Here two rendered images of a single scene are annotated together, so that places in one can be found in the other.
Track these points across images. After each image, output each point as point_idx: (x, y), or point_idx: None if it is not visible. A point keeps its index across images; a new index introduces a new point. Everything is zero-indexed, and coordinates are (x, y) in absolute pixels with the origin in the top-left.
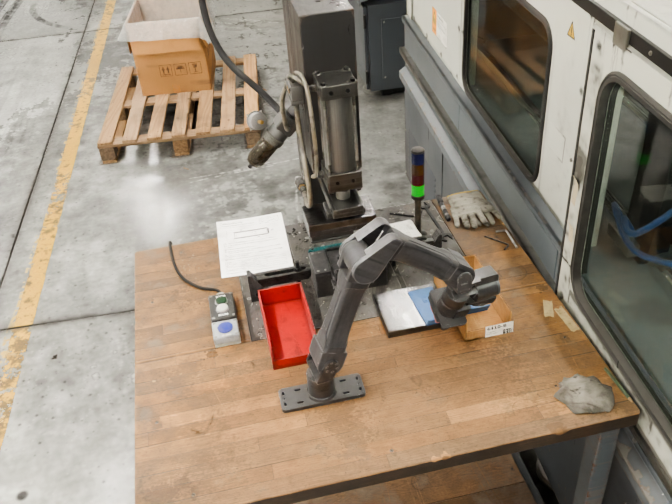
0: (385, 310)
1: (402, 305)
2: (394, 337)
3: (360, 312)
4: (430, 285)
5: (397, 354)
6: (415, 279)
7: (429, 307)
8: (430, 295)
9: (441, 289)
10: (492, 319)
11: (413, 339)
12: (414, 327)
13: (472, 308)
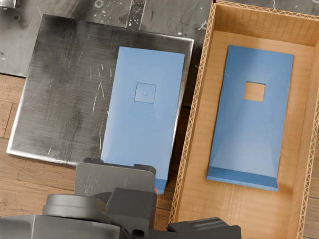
0: (40, 79)
1: (85, 82)
2: (24, 160)
3: (0, 48)
4: (185, 47)
5: (1, 215)
6: (174, 0)
7: (137, 121)
8: (76, 174)
9: (112, 171)
10: (267, 218)
11: (60, 187)
12: (70, 165)
13: (227, 181)
